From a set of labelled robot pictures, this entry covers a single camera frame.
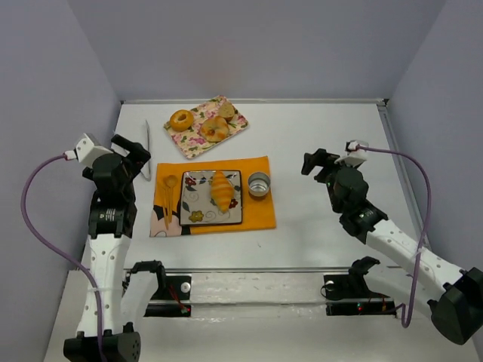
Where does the cut bread roll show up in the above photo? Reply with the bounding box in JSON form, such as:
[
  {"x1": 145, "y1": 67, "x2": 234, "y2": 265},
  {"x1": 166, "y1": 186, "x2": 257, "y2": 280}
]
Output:
[{"x1": 218, "y1": 102, "x2": 235, "y2": 121}]

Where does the small metal cup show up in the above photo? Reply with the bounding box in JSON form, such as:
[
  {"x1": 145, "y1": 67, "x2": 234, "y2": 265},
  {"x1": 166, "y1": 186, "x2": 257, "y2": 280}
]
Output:
[{"x1": 248, "y1": 171, "x2": 271, "y2": 198}]

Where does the ring doughnut bread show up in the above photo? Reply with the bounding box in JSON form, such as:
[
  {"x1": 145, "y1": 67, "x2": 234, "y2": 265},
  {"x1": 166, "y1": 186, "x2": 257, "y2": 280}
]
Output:
[{"x1": 169, "y1": 109, "x2": 194, "y2": 132}]

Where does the orange cloth placemat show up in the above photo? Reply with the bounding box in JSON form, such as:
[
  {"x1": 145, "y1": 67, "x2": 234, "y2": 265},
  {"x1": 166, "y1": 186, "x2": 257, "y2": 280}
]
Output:
[{"x1": 150, "y1": 156, "x2": 276, "y2": 237}]

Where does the floral rectangular tray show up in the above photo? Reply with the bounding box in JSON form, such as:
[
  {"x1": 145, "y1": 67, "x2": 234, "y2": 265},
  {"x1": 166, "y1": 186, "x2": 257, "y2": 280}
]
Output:
[{"x1": 164, "y1": 96, "x2": 249, "y2": 159}]

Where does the long croissant bread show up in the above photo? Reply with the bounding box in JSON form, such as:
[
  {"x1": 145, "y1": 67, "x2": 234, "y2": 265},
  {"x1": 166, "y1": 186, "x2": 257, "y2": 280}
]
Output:
[{"x1": 211, "y1": 170, "x2": 234, "y2": 213}]

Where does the wooden fork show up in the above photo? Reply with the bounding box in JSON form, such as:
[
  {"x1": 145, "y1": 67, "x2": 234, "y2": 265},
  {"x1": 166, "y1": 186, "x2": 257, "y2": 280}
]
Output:
[{"x1": 163, "y1": 189, "x2": 172, "y2": 230}]

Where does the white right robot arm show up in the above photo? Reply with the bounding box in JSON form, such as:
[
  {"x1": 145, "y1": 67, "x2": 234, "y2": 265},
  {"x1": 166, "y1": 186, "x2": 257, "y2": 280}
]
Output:
[{"x1": 301, "y1": 141, "x2": 482, "y2": 345}]

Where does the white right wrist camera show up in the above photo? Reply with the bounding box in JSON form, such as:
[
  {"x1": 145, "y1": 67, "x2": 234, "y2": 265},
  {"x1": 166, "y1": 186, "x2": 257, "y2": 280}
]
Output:
[{"x1": 334, "y1": 140, "x2": 369, "y2": 168}]

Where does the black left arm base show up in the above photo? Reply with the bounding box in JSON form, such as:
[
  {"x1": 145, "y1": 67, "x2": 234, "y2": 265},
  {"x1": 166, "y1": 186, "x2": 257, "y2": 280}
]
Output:
[{"x1": 122, "y1": 260, "x2": 192, "y2": 321}]

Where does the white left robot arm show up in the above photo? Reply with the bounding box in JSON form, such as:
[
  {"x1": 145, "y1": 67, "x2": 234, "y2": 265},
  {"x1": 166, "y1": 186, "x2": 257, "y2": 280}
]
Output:
[{"x1": 64, "y1": 133, "x2": 151, "y2": 361}]

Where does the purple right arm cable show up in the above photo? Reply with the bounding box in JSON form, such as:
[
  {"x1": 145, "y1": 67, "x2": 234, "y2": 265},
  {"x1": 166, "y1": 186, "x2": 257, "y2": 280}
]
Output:
[{"x1": 358, "y1": 144, "x2": 432, "y2": 329}]

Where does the curled croissant bread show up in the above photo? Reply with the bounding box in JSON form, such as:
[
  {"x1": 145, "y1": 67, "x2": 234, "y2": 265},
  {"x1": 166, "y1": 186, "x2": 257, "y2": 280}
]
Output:
[{"x1": 199, "y1": 116, "x2": 229, "y2": 143}]

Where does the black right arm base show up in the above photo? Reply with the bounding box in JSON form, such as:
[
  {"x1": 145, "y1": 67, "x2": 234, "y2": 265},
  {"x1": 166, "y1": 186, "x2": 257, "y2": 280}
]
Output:
[{"x1": 320, "y1": 256, "x2": 397, "y2": 317}]

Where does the aluminium table edge rail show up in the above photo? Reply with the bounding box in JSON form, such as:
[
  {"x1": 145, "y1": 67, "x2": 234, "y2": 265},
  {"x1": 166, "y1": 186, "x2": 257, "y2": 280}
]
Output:
[{"x1": 121, "y1": 98, "x2": 388, "y2": 106}]

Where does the square floral plate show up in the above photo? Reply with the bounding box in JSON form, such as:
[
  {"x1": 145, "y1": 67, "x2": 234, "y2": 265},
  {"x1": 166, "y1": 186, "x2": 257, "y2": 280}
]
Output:
[{"x1": 179, "y1": 170, "x2": 243, "y2": 226}]

